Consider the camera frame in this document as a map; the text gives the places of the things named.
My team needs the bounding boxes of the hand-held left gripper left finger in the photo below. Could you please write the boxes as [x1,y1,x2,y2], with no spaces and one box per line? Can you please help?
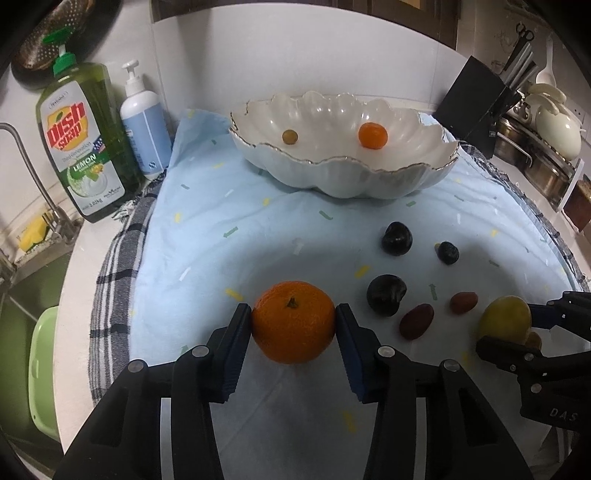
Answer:
[54,302,252,480]

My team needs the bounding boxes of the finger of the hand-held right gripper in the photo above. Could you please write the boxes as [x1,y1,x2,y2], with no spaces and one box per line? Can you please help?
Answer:
[475,336,580,384]
[527,292,591,342]

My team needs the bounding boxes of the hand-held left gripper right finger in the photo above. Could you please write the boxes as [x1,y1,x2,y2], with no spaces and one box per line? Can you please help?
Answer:
[335,303,527,480]

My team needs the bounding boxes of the yellow green fruit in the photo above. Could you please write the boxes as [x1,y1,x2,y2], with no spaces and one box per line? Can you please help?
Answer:
[479,296,533,344]

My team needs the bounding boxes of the large orange mandarin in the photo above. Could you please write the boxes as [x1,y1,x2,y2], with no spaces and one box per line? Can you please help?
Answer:
[252,281,336,365]

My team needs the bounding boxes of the small reddish brown jujube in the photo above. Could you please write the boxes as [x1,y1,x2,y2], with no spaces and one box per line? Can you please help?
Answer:
[450,292,479,315]

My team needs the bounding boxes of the small dark purple plum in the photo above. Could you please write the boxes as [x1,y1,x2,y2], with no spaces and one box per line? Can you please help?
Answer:
[436,241,460,265]

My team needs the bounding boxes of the white scalloped bowl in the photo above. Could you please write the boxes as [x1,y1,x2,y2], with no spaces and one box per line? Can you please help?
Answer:
[228,91,461,200]

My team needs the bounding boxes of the light blue patterned cloth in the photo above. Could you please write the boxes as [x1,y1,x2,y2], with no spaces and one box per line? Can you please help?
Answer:
[130,108,578,480]

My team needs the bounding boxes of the brown box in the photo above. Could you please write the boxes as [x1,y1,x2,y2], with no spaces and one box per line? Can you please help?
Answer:
[561,178,591,232]

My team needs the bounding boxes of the steel pots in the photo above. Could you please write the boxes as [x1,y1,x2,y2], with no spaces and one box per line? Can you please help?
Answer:
[492,115,578,208]

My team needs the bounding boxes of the grey checked cloth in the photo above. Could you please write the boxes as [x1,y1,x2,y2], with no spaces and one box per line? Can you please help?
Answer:
[89,141,583,467]

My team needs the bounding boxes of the white pot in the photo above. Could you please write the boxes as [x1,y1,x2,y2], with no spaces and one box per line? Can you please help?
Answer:
[526,83,583,160]

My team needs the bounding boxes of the green plastic basin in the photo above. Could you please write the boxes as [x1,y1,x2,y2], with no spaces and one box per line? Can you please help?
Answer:
[28,306,61,441]

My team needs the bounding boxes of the black knife block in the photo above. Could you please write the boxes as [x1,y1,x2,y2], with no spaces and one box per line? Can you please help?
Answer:
[434,55,527,160]

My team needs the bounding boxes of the small orange mandarin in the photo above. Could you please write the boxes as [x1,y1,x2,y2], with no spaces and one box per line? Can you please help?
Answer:
[358,122,389,150]

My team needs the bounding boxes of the steel sink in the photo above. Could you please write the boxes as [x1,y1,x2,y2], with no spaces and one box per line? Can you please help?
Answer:
[0,222,75,416]

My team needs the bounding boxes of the yellow sponge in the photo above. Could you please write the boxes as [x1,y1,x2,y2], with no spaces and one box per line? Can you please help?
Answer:
[17,217,49,252]

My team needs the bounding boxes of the white pump bottle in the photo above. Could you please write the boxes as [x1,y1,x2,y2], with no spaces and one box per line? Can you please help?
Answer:
[120,58,172,182]

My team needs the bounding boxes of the white ladle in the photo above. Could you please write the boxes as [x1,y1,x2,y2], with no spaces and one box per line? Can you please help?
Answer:
[536,37,557,86]

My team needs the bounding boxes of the green dish soap bottle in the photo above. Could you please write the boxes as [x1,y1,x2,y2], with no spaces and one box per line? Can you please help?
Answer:
[36,37,141,224]

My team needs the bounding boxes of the black scissors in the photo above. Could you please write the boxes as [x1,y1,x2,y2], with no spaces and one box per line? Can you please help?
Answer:
[501,22,535,86]

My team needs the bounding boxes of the steel faucet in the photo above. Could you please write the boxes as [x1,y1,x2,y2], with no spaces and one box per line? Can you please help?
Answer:
[0,122,84,241]

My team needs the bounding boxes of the dark wooden cabinet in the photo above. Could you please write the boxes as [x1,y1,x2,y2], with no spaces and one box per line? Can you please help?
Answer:
[150,0,462,49]

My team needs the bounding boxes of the dark metal colander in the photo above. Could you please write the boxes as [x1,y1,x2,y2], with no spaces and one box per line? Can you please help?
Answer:
[11,0,123,90]

